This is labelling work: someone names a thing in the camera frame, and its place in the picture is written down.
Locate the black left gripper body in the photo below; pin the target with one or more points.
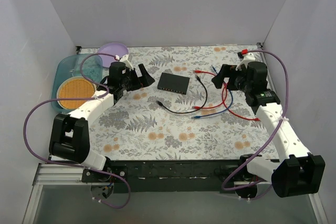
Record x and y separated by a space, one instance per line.
137 77

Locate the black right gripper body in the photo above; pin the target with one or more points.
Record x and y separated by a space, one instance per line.
230 77

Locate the black network switch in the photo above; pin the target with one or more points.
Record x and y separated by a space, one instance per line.
173 83

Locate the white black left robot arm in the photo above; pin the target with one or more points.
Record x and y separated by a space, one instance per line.
70 132

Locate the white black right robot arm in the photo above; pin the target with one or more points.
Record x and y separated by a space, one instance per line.
299 172

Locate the purple plastic plate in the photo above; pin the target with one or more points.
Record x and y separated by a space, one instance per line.
113 48

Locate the floral patterned table mat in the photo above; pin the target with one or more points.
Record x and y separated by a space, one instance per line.
150 124

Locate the orange woven round coaster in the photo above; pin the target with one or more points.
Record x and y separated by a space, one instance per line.
75 87

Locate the teal plastic tray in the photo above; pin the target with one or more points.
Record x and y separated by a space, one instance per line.
73 66

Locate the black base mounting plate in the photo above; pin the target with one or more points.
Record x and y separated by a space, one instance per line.
163 176

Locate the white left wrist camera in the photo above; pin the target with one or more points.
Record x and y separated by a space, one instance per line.
125 60

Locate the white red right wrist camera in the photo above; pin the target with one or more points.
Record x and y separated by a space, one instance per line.
245 58

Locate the aluminium frame rail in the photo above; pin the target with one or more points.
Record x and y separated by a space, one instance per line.
49 174

